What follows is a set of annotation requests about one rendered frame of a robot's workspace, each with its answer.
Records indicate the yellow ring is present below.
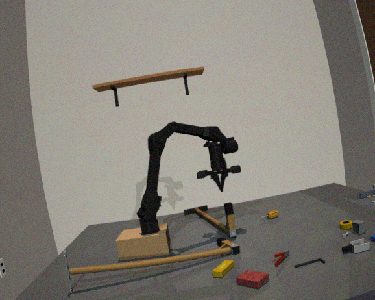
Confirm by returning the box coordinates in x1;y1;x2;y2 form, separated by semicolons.
340;220;352;229

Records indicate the red flat block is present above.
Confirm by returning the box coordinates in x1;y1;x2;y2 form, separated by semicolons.
236;270;269;288

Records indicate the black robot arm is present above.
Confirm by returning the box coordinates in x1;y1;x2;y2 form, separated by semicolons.
136;121;238;236

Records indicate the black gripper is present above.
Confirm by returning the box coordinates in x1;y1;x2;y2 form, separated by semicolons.
197;155;241;192

